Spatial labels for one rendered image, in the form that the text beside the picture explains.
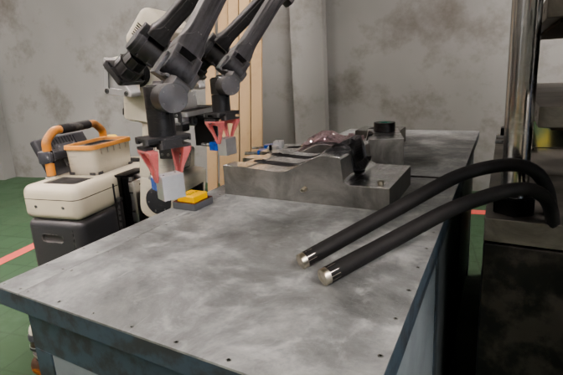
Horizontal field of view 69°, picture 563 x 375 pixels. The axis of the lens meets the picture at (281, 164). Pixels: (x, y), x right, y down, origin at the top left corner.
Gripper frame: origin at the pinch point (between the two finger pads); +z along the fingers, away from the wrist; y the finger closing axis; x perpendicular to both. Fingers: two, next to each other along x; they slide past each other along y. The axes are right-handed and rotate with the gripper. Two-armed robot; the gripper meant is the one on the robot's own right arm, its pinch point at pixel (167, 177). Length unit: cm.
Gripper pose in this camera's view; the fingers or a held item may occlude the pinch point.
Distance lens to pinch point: 93.2
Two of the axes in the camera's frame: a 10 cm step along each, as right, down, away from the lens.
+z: 0.6, 9.7, 2.2
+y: 7.8, -1.8, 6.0
